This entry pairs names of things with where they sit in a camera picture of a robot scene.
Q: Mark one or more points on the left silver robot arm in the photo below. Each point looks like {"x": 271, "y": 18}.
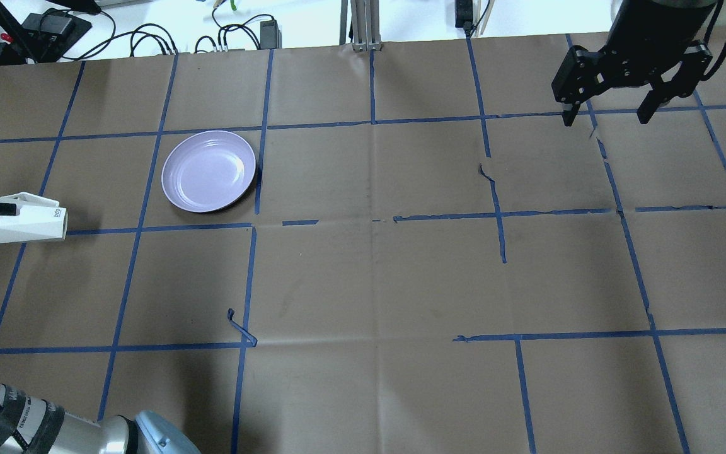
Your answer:
{"x": 32, "y": 425}

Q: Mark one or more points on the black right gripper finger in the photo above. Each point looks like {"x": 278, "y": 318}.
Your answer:
{"x": 570, "y": 110}
{"x": 653, "y": 104}

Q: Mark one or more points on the lavender round plate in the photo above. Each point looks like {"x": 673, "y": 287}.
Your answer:
{"x": 208, "y": 171}

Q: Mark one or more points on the aluminium frame post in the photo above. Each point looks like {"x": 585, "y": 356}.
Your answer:
{"x": 360, "y": 25}

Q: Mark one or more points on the black power adapter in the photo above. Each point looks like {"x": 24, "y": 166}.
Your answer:
{"x": 269, "y": 36}

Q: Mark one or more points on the white faceted cup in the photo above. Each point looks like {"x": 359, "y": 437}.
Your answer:
{"x": 26, "y": 217}

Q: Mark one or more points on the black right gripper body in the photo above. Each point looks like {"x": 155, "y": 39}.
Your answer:
{"x": 651, "y": 33}

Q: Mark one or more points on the brown paper table cover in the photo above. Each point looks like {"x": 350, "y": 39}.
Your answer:
{"x": 426, "y": 262}

